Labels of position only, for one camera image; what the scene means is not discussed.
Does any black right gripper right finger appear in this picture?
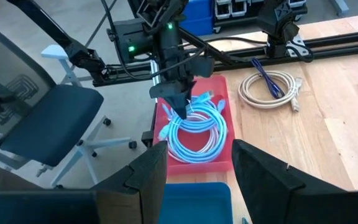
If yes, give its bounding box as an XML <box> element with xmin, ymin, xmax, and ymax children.
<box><xmin>231</xmin><ymin>139</ymin><xmax>358</xmax><ymax>224</ymax></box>

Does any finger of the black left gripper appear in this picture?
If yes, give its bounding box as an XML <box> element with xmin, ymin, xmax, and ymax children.
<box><xmin>180</xmin><ymin>81</ymin><xmax>197</xmax><ymax>120</ymax></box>
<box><xmin>150</xmin><ymin>81</ymin><xmax>183</xmax><ymax>120</ymax></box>

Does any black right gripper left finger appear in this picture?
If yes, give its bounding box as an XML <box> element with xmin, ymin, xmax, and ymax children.
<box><xmin>0</xmin><ymin>141</ymin><xmax>169</xmax><ymax>224</ymax></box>

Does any small light blue cable coil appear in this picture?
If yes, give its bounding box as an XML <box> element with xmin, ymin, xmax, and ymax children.
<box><xmin>162</xmin><ymin>90</ymin><xmax>227</xmax><ymax>133</ymax></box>

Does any thick cream cable coil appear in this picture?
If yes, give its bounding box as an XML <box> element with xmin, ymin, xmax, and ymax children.
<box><xmin>237</xmin><ymin>70</ymin><xmax>303</xmax><ymax>113</ymax></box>

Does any large light blue cable coil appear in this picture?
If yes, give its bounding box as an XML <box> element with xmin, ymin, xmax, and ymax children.
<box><xmin>158</xmin><ymin>104</ymin><xmax>229</xmax><ymax>164</ymax></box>

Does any red plastic tray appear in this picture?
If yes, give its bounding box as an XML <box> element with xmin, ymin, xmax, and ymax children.
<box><xmin>152</xmin><ymin>74</ymin><xmax>236</xmax><ymax>175</ymax></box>

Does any blue plastic storage bin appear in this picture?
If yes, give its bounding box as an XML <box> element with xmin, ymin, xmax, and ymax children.
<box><xmin>180</xmin><ymin>0</ymin><xmax>216</xmax><ymax>37</ymax></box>

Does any teal blue plastic tray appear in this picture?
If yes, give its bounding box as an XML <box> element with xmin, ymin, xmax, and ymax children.
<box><xmin>158</xmin><ymin>182</ymin><xmax>233</xmax><ymax>224</ymax></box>

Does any black rack with clear drawers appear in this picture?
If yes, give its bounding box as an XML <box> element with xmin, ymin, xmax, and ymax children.
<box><xmin>213</xmin><ymin>0</ymin><xmax>307</xmax><ymax>27</ymax></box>

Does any white office chair blue seat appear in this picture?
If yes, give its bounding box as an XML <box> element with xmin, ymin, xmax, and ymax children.
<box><xmin>0</xmin><ymin>15</ymin><xmax>138</xmax><ymax>187</ymax></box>

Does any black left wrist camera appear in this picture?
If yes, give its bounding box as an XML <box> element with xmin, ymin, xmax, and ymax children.
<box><xmin>188</xmin><ymin>55</ymin><xmax>216</xmax><ymax>78</ymax></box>

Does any black diagonal frame strut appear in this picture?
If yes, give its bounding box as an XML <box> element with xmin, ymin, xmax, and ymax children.
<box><xmin>6</xmin><ymin>0</ymin><xmax>117</xmax><ymax>83</ymax></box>

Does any black aluminium table frame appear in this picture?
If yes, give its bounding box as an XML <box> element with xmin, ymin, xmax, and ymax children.
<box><xmin>91</xmin><ymin>29</ymin><xmax>358</xmax><ymax>149</ymax></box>

